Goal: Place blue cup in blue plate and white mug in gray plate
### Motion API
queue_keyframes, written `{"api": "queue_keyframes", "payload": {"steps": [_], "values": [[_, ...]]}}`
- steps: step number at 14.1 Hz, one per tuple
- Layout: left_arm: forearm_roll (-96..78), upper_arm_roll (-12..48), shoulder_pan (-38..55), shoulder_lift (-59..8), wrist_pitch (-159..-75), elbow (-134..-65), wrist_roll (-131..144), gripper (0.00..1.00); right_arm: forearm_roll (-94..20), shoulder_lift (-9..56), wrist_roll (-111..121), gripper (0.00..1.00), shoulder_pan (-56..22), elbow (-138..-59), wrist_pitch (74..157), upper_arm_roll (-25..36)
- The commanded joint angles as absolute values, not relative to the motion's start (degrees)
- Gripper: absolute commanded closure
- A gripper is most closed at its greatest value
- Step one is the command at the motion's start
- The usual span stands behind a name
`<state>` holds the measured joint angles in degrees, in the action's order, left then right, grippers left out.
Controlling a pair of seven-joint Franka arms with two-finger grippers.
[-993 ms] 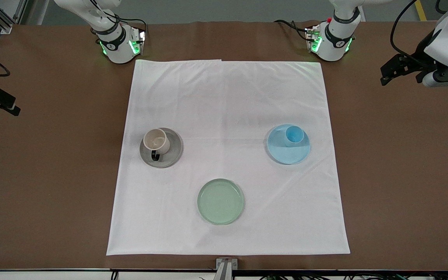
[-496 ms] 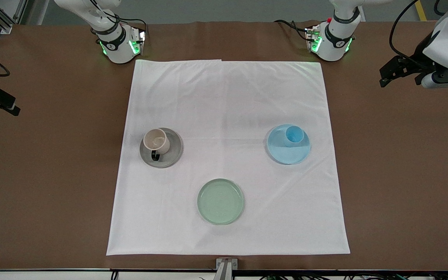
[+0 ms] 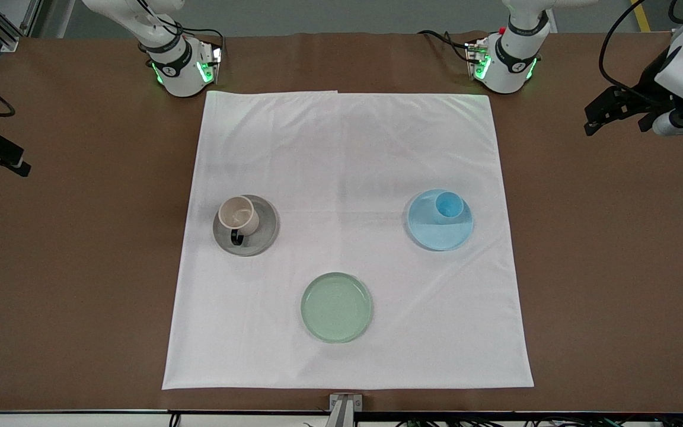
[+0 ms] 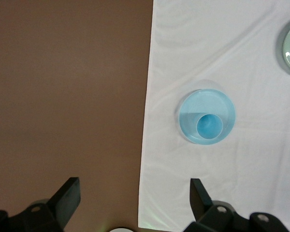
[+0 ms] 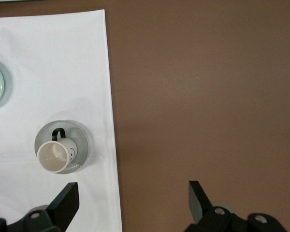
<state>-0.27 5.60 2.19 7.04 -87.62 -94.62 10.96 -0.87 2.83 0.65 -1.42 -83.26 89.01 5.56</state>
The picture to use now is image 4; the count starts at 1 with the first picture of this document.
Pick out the blue plate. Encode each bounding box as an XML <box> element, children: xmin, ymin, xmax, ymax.
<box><xmin>178</xmin><ymin>88</ymin><xmax>237</xmax><ymax>145</ymax></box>

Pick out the white cloth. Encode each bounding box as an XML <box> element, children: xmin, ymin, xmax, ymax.
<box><xmin>137</xmin><ymin>0</ymin><xmax>290</xmax><ymax>232</ymax></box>

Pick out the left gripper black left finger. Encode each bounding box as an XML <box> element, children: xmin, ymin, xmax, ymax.
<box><xmin>0</xmin><ymin>177</ymin><xmax>82</xmax><ymax>232</ymax></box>

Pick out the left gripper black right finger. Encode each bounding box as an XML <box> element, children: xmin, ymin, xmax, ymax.
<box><xmin>183</xmin><ymin>178</ymin><xmax>290</xmax><ymax>232</ymax></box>

